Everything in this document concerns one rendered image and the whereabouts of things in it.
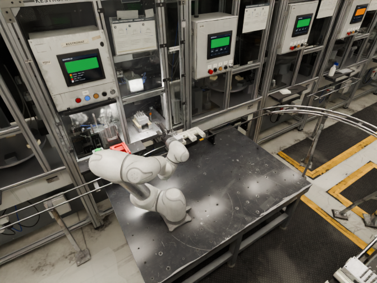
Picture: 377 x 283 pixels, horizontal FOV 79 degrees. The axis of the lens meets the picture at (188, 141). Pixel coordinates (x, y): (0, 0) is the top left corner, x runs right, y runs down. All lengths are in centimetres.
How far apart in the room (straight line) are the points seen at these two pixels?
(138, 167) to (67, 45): 95
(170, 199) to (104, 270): 115
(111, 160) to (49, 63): 82
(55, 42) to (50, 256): 192
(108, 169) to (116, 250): 151
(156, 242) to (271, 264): 117
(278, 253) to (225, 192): 87
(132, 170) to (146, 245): 79
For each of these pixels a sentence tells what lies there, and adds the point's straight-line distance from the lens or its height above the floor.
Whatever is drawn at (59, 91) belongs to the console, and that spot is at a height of 151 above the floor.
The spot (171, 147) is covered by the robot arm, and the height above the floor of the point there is 116.
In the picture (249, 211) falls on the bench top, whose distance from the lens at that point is 184.
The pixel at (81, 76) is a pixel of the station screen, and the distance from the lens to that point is 169.
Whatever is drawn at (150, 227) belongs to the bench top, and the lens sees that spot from 175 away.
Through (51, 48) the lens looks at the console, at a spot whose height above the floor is 177.
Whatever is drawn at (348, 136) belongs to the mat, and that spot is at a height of 1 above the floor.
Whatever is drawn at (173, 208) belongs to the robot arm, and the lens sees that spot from 155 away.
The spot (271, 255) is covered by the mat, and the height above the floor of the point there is 1.
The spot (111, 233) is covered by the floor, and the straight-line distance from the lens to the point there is 262.
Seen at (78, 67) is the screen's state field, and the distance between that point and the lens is 167.
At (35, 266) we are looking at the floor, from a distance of 274.
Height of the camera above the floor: 215
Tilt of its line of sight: 38 degrees down
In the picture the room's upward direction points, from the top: 1 degrees counter-clockwise
